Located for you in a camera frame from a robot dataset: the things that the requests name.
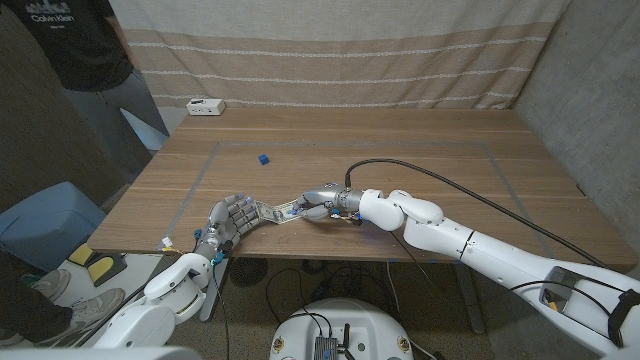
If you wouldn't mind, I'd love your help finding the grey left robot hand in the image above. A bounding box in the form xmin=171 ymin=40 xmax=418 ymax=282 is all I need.
xmin=193 ymin=192 xmax=263 ymax=261

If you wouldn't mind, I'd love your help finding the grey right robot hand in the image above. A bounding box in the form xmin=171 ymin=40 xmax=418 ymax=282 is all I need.
xmin=290 ymin=182 xmax=363 ymax=224

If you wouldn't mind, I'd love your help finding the one dollar bill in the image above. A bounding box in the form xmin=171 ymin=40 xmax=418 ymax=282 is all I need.
xmin=254 ymin=198 xmax=301 ymax=225

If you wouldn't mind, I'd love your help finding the person's bare forearm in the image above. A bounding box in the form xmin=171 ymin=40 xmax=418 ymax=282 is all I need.
xmin=113 ymin=14 xmax=142 ymax=71

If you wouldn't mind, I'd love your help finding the black round floor fan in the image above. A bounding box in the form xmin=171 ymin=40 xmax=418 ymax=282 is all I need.
xmin=229 ymin=257 xmax=269 ymax=289

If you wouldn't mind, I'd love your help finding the white table leg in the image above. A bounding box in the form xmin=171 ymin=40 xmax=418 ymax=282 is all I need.
xmin=202 ymin=257 xmax=230 ymax=322

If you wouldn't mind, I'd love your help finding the white power strip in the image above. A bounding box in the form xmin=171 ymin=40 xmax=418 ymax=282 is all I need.
xmin=186 ymin=98 xmax=226 ymax=117

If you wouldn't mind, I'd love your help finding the white robot torso base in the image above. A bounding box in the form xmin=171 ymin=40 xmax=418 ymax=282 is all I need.
xmin=269 ymin=298 xmax=415 ymax=360

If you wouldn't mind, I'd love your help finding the black pedal with yellow pads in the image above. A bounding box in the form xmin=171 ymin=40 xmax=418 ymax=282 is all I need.
xmin=68 ymin=243 xmax=129 ymax=287

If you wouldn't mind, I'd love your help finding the beige striped curtain backdrop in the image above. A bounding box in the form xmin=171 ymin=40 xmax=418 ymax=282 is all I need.
xmin=108 ymin=0 xmax=571 ymax=110

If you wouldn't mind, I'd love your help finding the grey electronics box on torso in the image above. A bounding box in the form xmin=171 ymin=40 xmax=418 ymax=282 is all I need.
xmin=313 ymin=335 xmax=339 ymax=360

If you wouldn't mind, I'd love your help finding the grey sneaker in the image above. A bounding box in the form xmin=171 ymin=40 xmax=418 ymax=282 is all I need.
xmin=33 ymin=287 xmax=126 ymax=348
xmin=29 ymin=268 xmax=73 ymax=303

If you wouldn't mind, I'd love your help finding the grey table leg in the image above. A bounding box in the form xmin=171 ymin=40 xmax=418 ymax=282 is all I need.
xmin=454 ymin=263 xmax=487 ymax=335

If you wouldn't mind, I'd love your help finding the blue plastic storage bin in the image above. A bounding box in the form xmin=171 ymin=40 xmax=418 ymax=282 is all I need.
xmin=0 ymin=180 xmax=107 ymax=274

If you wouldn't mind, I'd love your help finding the person's dark trouser leg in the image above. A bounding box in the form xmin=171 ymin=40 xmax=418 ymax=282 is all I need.
xmin=0 ymin=248 xmax=75 ymax=347

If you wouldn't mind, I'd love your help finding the person in black shirt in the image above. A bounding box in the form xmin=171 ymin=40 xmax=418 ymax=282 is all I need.
xmin=0 ymin=0 xmax=169 ymax=177

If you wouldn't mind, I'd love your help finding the black looped floor cable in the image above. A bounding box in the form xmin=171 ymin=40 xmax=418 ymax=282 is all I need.
xmin=263 ymin=267 xmax=307 ymax=326

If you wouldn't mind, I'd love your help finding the thin black left wrist cable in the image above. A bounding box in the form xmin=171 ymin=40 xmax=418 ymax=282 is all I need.
xmin=211 ymin=258 xmax=232 ymax=360

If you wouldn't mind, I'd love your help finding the white floor cable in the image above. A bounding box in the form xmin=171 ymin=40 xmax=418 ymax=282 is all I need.
xmin=385 ymin=259 xmax=402 ymax=315

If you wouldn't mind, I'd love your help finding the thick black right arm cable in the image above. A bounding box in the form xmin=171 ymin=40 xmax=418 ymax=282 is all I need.
xmin=343 ymin=158 xmax=610 ymax=270

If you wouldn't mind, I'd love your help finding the thin black right shoulder cable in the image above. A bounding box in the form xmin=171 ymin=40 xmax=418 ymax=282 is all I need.
xmin=507 ymin=279 xmax=626 ymax=346

